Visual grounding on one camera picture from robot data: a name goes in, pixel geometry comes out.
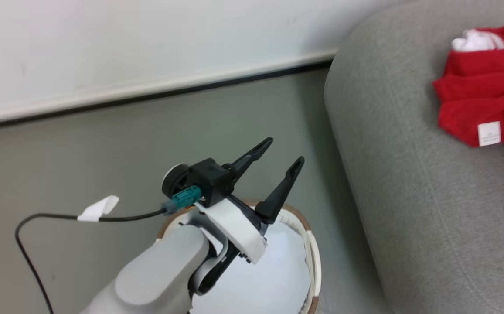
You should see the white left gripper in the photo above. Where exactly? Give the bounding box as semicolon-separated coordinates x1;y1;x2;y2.
195;138;305;265

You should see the red jersey with white stripes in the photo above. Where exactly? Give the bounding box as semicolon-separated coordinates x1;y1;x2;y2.
433;25;504;184

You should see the perforated round laundry basket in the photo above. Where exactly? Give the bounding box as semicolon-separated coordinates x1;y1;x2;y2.
156;201;322;314

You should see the grey fabric sofa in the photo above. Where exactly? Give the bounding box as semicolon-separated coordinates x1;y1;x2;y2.
324;0;504;314

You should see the white tape tag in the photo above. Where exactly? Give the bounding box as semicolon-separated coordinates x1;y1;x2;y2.
78;195;120;222

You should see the teal cable connector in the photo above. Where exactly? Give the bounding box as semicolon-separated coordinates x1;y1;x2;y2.
162;185;203;216

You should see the white wall baseboard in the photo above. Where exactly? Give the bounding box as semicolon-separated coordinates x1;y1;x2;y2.
0;48;338;130

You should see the thin black cable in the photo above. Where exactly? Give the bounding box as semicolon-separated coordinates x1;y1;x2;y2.
15;208;167;314

